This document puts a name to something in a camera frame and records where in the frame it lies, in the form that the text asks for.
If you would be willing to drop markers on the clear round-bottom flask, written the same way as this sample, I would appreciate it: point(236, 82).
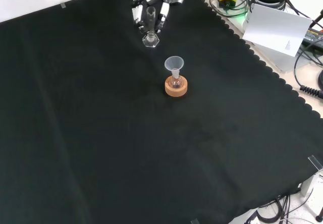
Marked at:
point(175, 82)

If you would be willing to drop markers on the clear tape strip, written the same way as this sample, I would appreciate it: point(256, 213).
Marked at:
point(316, 162)
point(194, 221)
point(63, 5)

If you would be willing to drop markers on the black cloth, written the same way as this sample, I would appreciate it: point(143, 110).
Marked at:
point(126, 133)

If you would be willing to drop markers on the clear plastic funnel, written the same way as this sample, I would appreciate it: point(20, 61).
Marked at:
point(174, 63)

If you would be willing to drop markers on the pale board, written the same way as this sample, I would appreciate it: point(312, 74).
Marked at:
point(275, 29)

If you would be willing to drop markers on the black power adapter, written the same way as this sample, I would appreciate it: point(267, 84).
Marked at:
point(314, 38)

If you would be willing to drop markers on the black tripod leg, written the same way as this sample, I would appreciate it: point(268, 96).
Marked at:
point(317, 19)

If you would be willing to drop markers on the grey metal bracket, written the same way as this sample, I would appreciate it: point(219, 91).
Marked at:
point(311, 183)

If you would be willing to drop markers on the clear glass graduated cylinder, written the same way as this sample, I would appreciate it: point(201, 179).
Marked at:
point(151, 38)

